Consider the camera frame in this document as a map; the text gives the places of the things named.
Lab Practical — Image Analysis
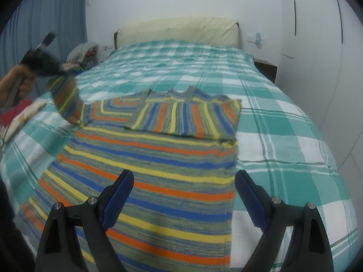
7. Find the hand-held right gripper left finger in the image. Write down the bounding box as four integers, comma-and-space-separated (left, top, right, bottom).
34, 169, 135, 272

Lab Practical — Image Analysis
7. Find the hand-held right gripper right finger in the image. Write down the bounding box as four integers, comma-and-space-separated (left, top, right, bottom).
235, 169, 334, 272

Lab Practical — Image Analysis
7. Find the striped knit sweater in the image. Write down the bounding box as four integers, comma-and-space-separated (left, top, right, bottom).
20, 75, 243, 272

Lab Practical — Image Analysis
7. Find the pile of clothes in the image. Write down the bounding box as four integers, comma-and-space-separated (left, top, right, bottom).
63, 42, 100, 73

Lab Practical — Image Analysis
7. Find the person's left hand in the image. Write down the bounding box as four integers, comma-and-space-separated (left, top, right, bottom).
0, 64, 36, 107

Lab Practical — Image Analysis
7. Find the blue curtain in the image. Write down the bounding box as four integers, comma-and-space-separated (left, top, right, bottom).
0, 0, 88, 77

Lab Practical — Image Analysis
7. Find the cream patterned folded cloth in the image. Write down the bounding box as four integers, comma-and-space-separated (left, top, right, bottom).
4, 102, 47, 142

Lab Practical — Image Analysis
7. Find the teal plaid bed blanket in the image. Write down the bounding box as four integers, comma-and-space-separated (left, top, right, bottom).
0, 40, 358, 272

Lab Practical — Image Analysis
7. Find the red folded cloth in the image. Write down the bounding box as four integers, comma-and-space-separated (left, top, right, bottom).
0, 99, 32, 126

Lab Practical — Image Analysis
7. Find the person's dark clothing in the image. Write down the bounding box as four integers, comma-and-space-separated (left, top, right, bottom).
0, 173, 36, 272

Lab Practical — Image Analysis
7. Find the dark wooden nightstand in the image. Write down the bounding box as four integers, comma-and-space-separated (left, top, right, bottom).
253, 58, 278, 84

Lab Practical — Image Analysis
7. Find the cream padded headboard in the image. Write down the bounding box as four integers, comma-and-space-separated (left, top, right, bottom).
114, 17, 240, 49

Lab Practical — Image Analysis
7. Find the white wardrobe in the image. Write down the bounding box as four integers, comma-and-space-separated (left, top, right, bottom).
278, 0, 363, 159

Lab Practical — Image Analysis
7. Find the wall socket with blue plug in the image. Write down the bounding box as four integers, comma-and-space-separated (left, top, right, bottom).
247, 32, 267, 46

